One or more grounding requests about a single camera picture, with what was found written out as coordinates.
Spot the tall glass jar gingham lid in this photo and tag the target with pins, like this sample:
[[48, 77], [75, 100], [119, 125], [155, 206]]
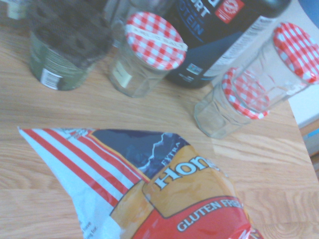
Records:
[[291, 49]]

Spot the short glass jar gingham lid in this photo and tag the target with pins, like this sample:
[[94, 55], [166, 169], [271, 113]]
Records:
[[219, 117]]

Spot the black protein powder tub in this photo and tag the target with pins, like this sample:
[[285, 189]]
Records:
[[207, 49]]

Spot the glass jar gingham lid labelled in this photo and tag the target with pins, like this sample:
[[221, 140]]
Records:
[[152, 42]]

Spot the green label tin can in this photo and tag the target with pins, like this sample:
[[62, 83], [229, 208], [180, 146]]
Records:
[[59, 72]]

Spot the blue rounded object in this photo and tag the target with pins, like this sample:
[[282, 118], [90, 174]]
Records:
[[310, 12]]

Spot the honey chip bag striped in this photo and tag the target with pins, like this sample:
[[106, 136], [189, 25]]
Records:
[[159, 199]]

